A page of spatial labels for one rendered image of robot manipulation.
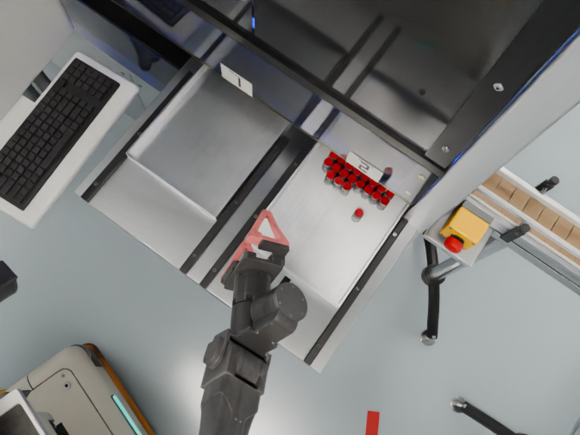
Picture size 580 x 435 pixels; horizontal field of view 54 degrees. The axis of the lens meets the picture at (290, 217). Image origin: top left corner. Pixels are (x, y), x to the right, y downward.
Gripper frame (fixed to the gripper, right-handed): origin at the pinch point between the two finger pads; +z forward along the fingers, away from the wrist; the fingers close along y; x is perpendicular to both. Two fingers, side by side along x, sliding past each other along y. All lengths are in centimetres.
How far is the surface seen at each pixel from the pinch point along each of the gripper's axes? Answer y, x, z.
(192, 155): -27.7, 8.1, 37.8
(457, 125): 26.1, -23.1, 9.8
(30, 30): -26, 51, 60
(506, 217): -4, -61, 24
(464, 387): -92, -115, 23
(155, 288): -119, -1, 52
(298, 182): -21.2, -16.6, 33.0
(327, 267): -25.9, -26.2, 14.4
